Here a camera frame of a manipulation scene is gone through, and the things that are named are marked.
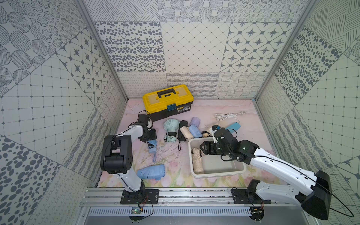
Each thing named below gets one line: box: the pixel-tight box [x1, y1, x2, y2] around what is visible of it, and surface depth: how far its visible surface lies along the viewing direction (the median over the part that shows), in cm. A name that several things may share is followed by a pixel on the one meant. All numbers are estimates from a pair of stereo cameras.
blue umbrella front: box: [136, 164, 166, 180], surface depth 81 cm
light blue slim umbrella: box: [147, 139, 158, 163], surface depth 92 cm
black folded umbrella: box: [177, 120, 188, 151], surface depth 97 cm
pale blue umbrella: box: [188, 124, 203, 139], surface depth 95 cm
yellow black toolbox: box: [142, 84, 195, 122], surface depth 101 cm
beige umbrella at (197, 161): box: [191, 147, 204, 175], surface depth 83 cm
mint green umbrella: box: [163, 118, 180, 143], surface depth 100 cm
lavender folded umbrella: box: [188, 116, 201, 128], surface depth 107 cm
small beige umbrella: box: [179, 125, 194, 141], surface depth 94 cm
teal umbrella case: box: [225, 121, 241, 134], surface depth 105 cm
